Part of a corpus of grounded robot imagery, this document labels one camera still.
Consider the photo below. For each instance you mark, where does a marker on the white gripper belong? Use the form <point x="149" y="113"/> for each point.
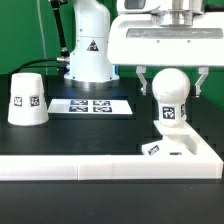
<point x="167" y="33"/>

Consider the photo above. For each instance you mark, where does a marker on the white lamp base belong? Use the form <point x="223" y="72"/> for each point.
<point x="175" y="141"/>

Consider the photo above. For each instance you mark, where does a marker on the white L-shaped fence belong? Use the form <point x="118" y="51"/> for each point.
<point x="205" y="164"/>

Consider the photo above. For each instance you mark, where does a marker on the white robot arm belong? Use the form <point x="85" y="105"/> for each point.
<point x="89" y="65"/>

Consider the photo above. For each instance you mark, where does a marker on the white lamp bulb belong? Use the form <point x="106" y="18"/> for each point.
<point x="171" y="88"/>

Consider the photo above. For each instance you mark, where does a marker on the white marker sheet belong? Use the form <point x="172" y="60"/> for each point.
<point x="87" y="106"/>

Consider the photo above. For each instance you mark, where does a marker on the white lamp shade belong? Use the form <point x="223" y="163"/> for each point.
<point x="27" y="106"/>

